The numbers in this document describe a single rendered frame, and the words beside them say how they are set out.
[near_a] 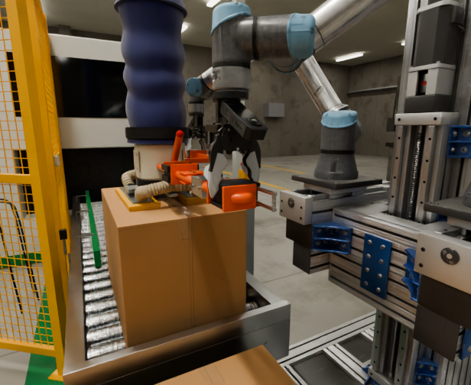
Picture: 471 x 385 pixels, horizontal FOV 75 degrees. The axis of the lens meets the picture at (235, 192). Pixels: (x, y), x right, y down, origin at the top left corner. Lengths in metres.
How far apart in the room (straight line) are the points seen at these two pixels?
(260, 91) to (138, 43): 11.63
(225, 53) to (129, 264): 0.61
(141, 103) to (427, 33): 0.86
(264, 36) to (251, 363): 0.84
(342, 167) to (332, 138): 0.10
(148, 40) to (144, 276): 0.73
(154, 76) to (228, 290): 0.75
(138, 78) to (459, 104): 0.96
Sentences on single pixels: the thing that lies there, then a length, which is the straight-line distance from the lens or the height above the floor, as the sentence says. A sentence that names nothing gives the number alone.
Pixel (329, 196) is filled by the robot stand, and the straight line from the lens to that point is 1.07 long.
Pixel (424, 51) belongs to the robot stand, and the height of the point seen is 1.41.
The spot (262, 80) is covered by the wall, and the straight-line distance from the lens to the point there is 12.77.
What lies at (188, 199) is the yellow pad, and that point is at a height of 0.97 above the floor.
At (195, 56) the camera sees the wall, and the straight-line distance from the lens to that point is 11.62.
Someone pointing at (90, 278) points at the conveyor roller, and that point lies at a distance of 1.59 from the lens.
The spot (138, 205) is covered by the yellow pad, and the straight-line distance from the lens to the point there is 1.03.
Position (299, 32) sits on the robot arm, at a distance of 0.61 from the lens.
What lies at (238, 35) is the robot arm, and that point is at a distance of 0.62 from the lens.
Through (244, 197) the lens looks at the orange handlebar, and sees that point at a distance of 0.58.
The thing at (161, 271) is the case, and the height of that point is 0.80.
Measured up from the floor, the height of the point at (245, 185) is 1.10.
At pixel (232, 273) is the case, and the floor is 0.74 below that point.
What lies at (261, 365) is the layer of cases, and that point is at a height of 0.54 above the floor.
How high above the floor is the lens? 1.21
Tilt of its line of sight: 12 degrees down
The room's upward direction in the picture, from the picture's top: straight up
